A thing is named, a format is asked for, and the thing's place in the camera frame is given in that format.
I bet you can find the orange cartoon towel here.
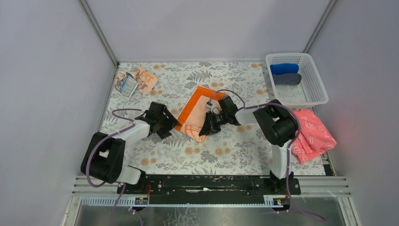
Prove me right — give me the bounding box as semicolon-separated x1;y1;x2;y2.
175;86;215;143

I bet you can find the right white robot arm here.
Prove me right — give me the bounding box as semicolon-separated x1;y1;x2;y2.
199;96;300;189

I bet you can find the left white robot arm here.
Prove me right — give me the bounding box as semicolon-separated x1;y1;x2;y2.
80;102;180;188

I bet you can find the floral table mat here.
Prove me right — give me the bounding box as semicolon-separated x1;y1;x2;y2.
88;61;327;176

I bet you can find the peach lettered towel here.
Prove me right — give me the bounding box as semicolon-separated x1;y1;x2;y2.
113;67;159;99

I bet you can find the grey rolled towel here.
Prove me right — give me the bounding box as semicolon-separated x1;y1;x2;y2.
272;73;302;85

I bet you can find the blue rolled towel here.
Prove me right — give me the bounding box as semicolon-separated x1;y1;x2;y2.
270;63;299;75

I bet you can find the white plastic basket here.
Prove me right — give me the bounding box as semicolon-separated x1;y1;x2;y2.
265;53;328;109

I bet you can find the pink folded towel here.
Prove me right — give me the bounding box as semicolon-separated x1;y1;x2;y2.
291;109;337;163

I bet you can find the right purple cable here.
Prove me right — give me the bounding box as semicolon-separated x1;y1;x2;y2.
207;89;328;224

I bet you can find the purple cable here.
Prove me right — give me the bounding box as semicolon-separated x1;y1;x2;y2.
207;89;328;224
86;108;143;226

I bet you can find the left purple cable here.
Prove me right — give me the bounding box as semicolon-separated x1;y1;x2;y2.
86;108;143;226

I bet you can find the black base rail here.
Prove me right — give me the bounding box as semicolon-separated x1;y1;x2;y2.
117;174;301;205

